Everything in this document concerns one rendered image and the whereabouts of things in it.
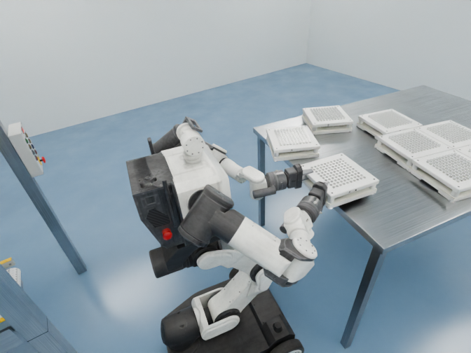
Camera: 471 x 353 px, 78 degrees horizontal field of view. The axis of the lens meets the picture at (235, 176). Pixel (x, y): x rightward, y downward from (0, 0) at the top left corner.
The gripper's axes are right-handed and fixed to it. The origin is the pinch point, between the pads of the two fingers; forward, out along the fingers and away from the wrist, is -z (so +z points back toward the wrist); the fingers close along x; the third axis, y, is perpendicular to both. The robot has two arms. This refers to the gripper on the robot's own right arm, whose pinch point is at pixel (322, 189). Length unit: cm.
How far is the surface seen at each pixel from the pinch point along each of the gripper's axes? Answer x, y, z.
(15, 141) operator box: -13, -142, 57
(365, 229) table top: 8.9, 20.0, 4.1
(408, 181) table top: 9.4, 27.8, -36.5
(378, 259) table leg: 18.5, 27.8, 7.4
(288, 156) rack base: 6.3, -28.3, -24.0
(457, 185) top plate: 2, 45, -33
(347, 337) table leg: 84, 27, 8
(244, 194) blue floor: 96, -94, -72
